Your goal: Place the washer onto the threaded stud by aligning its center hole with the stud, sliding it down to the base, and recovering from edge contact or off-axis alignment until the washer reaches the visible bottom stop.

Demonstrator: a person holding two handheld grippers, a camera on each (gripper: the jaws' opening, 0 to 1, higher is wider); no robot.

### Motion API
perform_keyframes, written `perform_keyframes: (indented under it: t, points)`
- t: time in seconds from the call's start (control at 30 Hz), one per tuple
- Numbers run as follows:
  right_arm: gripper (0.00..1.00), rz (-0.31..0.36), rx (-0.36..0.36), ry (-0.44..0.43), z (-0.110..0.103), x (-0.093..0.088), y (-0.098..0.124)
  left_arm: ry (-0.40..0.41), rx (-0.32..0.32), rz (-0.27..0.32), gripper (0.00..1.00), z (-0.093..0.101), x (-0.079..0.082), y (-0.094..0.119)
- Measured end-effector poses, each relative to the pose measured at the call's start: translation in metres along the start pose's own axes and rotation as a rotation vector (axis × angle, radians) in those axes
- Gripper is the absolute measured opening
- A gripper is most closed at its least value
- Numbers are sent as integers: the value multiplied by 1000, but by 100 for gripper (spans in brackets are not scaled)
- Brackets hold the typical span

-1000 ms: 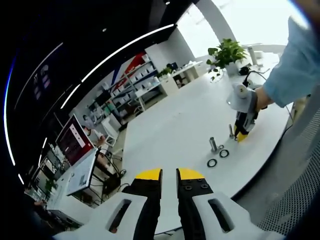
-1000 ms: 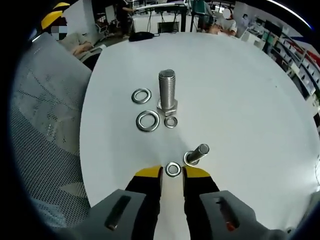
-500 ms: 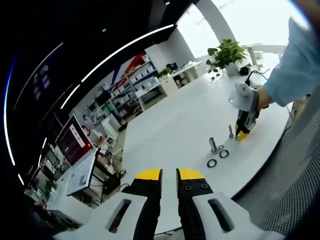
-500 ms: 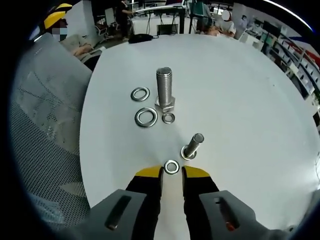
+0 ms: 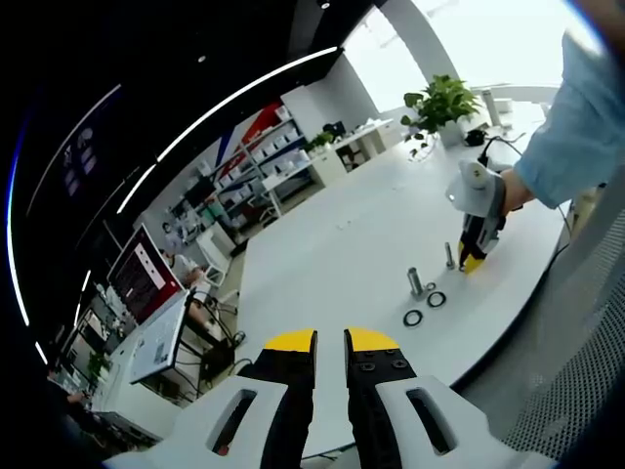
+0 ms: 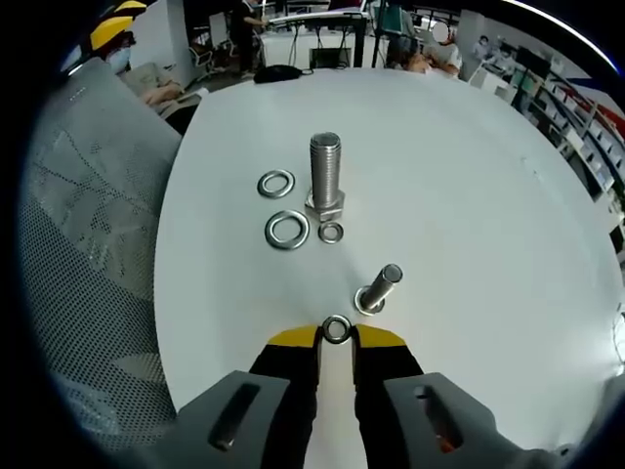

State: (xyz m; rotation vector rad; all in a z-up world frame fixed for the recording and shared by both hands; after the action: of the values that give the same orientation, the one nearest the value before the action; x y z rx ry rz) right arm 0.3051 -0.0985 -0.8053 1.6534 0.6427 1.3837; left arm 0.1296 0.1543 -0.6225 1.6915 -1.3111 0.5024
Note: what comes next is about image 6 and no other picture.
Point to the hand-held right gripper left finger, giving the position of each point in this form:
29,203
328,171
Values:
273,415

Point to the black box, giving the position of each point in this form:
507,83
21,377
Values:
332,57

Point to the large steel washer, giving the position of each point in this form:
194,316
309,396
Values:
261,184
270,229

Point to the small threaded stud bolt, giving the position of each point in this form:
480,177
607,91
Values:
383,288

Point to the white desk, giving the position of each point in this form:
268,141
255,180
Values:
322,22

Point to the black monitor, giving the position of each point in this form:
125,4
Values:
533,58

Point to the grey mesh office chair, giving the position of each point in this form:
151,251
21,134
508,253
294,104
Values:
97,244

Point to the large threaded stud bolt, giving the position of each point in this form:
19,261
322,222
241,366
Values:
325,171

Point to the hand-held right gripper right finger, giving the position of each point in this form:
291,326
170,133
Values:
400,420

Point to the storage shelving with bins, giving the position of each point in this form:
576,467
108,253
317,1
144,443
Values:
576,122

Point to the black bag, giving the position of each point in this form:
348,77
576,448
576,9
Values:
278,73

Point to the black office chair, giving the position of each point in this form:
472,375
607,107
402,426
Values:
207,56

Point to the small steel washer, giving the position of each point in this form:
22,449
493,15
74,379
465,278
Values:
327,329
321,232

